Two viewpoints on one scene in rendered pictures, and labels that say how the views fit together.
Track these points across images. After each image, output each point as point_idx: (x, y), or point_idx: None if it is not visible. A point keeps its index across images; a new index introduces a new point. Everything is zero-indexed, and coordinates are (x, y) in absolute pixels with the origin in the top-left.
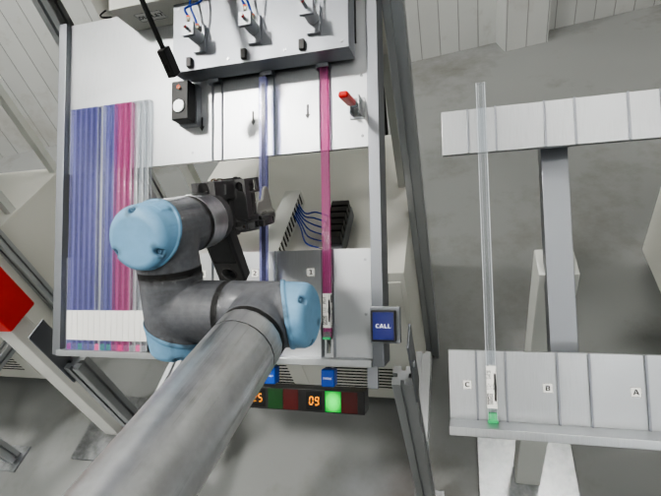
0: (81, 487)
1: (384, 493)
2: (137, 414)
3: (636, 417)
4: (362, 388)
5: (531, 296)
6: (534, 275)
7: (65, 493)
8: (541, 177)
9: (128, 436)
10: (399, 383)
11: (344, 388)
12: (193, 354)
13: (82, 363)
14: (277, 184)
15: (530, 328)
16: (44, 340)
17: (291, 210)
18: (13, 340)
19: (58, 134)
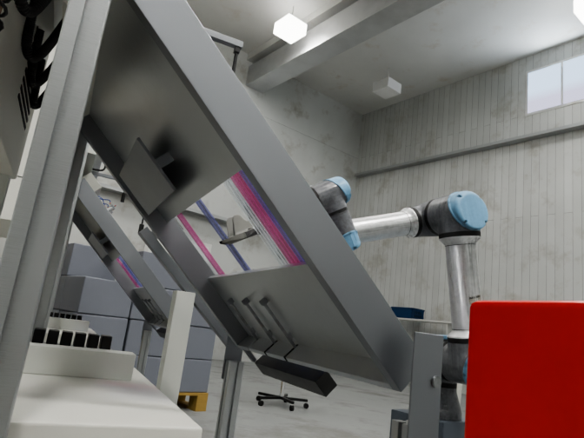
0: (395, 212)
1: None
2: (379, 215)
3: None
4: (257, 361)
5: (178, 321)
6: (184, 301)
7: (399, 213)
8: (167, 253)
9: (383, 214)
10: (241, 361)
11: (264, 360)
12: (357, 218)
13: (405, 421)
14: None
15: (181, 344)
16: (428, 360)
17: (33, 342)
18: None
19: (243, 89)
